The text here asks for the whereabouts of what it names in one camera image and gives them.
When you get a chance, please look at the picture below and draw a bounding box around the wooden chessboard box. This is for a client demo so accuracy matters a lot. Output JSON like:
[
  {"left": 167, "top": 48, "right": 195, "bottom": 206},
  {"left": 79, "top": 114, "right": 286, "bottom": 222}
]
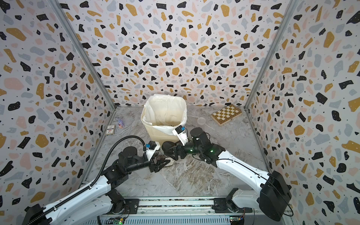
[{"left": 211, "top": 104, "right": 242, "bottom": 126}]

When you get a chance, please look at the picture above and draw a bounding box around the small card box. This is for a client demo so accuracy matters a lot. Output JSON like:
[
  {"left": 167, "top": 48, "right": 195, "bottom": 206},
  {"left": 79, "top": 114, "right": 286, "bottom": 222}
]
[{"left": 106, "top": 125, "right": 116, "bottom": 136}]

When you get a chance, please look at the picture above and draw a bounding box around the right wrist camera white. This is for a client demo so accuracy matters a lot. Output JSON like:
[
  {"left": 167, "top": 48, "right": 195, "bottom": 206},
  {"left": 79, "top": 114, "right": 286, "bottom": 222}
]
[{"left": 172, "top": 125, "right": 188, "bottom": 146}]

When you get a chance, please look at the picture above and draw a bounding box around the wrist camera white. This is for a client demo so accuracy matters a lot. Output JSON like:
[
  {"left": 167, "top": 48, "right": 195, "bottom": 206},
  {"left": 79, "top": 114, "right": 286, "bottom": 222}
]
[
  {"left": 172, "top": 125, "right": 188, "bottom": 146},
  {"left": 143, "top": 141, "right": 160, "bottom": 161}
]

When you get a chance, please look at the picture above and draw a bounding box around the clear jar with flower tea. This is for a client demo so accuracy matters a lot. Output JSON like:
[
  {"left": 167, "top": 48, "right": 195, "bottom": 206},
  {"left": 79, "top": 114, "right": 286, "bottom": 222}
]
[{"left": 157, "top": 155, "right": 175, "bottom": 168}]

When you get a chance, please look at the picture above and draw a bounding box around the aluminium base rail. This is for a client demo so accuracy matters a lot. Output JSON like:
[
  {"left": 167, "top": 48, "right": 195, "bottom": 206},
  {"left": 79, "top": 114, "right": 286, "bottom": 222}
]
[{"left": 52, "top": 196, "right": 294, "bottom": 225}]

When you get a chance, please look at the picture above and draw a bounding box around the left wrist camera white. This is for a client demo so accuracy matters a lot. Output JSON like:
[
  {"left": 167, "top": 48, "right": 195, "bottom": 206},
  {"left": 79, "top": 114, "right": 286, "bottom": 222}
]
[{"left": 143, "top": 141, "right": 160, "bottom": 161}]

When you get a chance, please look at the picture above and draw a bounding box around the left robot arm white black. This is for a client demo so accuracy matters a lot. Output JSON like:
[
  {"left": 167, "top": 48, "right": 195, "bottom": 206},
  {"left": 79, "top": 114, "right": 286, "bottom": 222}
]
[{"left": 22, "top": 146, "right": 170, "bottom": 225}]

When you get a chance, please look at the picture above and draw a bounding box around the cream ribbed trash bin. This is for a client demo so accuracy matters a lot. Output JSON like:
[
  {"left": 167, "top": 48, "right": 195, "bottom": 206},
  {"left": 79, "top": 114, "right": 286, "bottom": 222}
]
[{"left": 141, "top": 95, "right": 188, "bottom": 147}]

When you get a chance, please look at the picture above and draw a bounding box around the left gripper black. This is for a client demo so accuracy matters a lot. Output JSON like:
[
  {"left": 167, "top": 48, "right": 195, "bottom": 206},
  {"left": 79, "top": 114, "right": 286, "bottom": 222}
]
[{"left": 126, "top": 156, "right": 171, "bottom": 175}]

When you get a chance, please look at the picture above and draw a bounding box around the white plastic bin liner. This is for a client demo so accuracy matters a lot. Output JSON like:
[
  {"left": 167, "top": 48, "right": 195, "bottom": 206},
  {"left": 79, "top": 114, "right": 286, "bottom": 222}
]
[{"left": 141, "top": 94, "right": 188, "bottom": 136}]

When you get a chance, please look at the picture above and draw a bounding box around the black corrugated cable conduit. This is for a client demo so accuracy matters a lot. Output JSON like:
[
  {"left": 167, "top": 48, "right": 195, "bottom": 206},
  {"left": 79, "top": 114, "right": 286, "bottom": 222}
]
[{"left": 26, "top": 135, "right": 147, "bottom": 225}]

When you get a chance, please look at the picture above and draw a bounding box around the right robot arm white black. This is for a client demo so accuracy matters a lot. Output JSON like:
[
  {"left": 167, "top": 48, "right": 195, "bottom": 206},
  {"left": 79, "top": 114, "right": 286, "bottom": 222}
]
[{"left": 162, "top": 127, "right": 292, "bottom": 221}]

